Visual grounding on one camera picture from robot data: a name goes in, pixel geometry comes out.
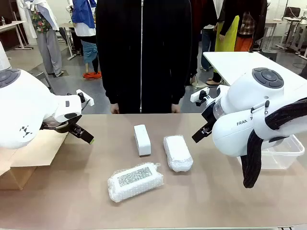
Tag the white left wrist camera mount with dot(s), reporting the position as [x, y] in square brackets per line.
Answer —
[86, 99]

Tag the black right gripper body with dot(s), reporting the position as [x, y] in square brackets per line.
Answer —
[211, 112]

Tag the white rectangular box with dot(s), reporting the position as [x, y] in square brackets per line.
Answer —
[142, 140]

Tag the clear plastic bin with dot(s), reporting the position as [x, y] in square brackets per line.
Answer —
[287, 148]

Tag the mannequin with floral shirt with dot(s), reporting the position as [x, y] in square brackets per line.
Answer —
[46, 36]

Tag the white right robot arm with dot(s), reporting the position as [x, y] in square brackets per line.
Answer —
[251, 100]

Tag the figure in blue jacket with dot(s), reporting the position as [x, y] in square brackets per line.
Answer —
[84, 21]

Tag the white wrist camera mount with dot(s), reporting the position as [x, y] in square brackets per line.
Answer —
[197, 95]
[86, 99]

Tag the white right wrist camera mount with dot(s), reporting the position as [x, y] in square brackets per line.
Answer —
[197, 95]

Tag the person's left hand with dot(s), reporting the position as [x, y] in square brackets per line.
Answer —
[176, 109]

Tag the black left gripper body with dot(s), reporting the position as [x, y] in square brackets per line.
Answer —
[61, 127]

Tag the brown cardboard box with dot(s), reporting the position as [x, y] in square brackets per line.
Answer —
[28, 153]

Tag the person in blue jeans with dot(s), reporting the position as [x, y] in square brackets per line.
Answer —
[207, 43]

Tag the orange shoes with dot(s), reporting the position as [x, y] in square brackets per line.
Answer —
[92, 75]

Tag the bubble-wrapped plain white clock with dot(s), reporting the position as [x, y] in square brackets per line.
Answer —
[178, 153]

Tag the light wooden background desk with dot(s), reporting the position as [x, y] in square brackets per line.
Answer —
[12, 25]

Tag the white background table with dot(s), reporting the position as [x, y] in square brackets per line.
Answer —
[230, 64]

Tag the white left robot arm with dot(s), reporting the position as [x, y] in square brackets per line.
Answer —
[26, 107]

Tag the figure with plaid shirt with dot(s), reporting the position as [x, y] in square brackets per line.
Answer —
[244, 43]

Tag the person in black hoodie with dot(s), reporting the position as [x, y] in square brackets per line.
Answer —
[144, 55]

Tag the person's right hand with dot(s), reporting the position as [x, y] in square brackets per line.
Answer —
[115, 109]

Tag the figure in yellow apron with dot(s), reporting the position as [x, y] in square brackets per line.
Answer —
[227, 38]

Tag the bubble-wrapped clock speckled face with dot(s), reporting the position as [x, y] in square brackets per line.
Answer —
[135, 182]

